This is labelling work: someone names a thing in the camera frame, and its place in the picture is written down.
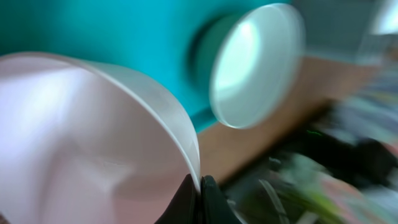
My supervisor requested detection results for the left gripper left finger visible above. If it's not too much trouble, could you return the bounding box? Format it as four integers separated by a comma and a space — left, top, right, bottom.
155, 174, 198, 224

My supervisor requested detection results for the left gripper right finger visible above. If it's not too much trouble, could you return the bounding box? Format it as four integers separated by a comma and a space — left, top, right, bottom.
201, 175, 241, 224

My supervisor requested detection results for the small pink plate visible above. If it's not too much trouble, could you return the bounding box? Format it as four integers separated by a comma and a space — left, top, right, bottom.
1, 52, 200, 223

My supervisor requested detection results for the teal serving tray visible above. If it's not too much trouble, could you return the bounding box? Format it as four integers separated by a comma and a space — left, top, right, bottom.
1, 0, 285, 131

